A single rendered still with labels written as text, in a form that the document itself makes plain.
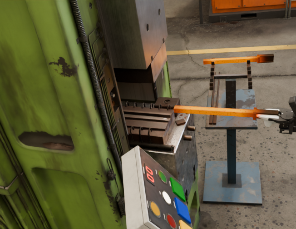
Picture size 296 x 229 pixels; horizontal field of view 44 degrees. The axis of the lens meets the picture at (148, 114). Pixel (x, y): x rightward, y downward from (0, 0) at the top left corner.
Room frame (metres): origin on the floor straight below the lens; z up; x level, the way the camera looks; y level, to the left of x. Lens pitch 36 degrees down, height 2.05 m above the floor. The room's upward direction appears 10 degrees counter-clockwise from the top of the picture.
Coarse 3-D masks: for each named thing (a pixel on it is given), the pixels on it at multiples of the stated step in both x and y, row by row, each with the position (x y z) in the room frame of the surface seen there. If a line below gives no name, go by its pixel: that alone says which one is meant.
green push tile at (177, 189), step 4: (172, 180) 0.95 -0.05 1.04; (172, 184) 0.93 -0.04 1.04; (176, 184) 0.95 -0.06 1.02; (172, 188) 0.91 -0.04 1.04; (176, 188) 0.92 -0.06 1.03; (180, 188) 0.95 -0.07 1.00; (176, 192) 0.90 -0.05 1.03; (180, 192) 0.92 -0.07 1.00; (180, 196) 0.90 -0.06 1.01; (184, 196) 0.92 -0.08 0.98; (184, 200) 0.90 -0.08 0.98
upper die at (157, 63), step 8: (160, 48) 1.41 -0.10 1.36; (160, 56) 1.39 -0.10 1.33; (152, 64) 1.30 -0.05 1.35; (160, 64) 1.38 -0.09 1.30; (120, 72) 1.34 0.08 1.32; (128, 72) 1.33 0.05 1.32; (136, 72) 1.31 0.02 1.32; (144, 72) 1.30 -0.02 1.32; (152, 72) 1.29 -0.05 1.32; (120, 80) 1.35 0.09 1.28; (128, 80) 1.33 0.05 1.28; (136, 80) 1.32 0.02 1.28; (144, 80) 1.30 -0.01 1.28; (152, 80) 1.29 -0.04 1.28
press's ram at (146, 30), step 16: (112, 0) 1.28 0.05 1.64; (128, 0) 1.25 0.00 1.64; (144, 0) 1.32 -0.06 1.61; (160, 0) 1.47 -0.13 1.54; (112, 16) 1.28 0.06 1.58; (128, 16) 1.25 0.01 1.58; (144, 16) 1.30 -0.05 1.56; (160, 16) 1.45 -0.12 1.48; (112, 32) 1.29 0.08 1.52; (128, 32) 1.26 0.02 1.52; (144, 32) 1.27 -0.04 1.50; (160, 32) 1.43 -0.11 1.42; (112, 48) 1.29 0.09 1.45; (128, 48) 1.26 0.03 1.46; (144, 48) 1.25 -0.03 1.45; (128, 64) 1.27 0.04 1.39; (144, 64) 1.24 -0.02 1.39
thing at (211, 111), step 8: (176, 112) 1.37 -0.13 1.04; (184, 112) 1.35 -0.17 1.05; (192, 112) 1.33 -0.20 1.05; (200, 112) 1.32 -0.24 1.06; (208, 112) 1.30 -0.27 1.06; (216, 112) 1.29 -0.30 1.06; (224, 112) 1.27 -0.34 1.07; (232, 112) 1.26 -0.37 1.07; (240, 112) 1.25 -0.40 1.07; (248, 112) 1.23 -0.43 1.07; (256, 112) 1.22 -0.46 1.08; (264, 112) 1.21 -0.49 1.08; (272, 112) 1.20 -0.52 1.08
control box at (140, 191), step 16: (128, 160) 0.95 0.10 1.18; (144, 160) 0.94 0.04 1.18; (128, 176) 0.88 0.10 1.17; (144, 176) 0.85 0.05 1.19; (128, 192) 0.81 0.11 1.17; (144, 192) 0.77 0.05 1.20; (160, 192) 0.84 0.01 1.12; (128, 208) 0.75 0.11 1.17; (144, 208) 0.71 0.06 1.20; (160, 208) 0.76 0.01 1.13; (176, 208) 0.82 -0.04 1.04; (128, 224) 0.69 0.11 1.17; (144, 224) 0.66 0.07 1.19; (160, 224) 0.68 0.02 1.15; (176, 224) 0.73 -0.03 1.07
